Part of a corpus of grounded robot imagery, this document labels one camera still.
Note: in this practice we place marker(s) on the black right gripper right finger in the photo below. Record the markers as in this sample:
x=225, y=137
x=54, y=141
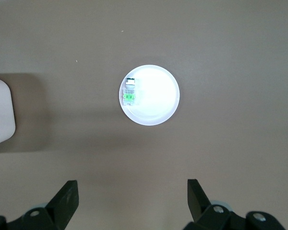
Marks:
x=201, y=206

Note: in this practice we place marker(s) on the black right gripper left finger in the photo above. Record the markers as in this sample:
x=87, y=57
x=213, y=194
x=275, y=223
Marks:
x=62, y=203

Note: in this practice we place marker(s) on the white lidded storage box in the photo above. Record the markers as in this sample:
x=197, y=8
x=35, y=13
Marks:
x=1, y=107

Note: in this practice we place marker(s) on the pale pink round plate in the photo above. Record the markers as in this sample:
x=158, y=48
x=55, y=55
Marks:
x=158, y=95

